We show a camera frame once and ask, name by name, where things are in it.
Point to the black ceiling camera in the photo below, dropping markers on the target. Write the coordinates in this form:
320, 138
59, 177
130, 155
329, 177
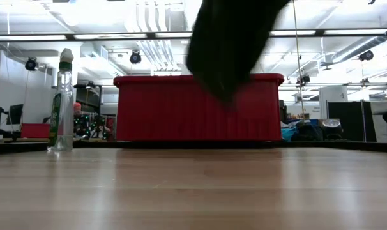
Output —
135, 57
31, 64
304, 79
366, 55

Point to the silver round container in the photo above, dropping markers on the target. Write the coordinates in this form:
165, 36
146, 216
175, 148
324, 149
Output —
331, 125

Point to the background robot green lights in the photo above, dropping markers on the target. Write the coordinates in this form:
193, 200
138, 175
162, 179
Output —
94, 126

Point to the black ceiling light rail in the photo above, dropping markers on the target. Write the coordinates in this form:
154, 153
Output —
69, 37

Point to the bright blue garment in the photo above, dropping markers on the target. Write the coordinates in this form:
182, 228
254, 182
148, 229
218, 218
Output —
287, 133

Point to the black partition panel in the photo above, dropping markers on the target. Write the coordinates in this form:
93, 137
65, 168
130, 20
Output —
353, 121

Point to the black aluminium rig frame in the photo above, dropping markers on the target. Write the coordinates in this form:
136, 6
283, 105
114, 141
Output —
180, 144

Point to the person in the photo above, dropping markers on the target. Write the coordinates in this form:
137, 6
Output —
77, 107

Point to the small red box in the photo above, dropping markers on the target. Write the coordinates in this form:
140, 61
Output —
35, 130

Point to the dark navy garment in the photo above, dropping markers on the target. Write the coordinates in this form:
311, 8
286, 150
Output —
306, 132

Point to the red plastic laundry bin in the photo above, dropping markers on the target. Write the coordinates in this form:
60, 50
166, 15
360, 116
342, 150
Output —
155, 108

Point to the thin vertical pole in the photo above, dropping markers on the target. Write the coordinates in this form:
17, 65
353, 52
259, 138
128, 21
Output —
298, 64

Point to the dark green button shirt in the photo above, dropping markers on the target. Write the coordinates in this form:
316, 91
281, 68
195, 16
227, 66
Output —
232, 48

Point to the clear spray bottle green label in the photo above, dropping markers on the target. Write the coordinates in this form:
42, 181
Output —
63, 96

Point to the dark background monitor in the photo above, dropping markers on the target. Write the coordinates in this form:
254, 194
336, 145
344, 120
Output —
15, 114

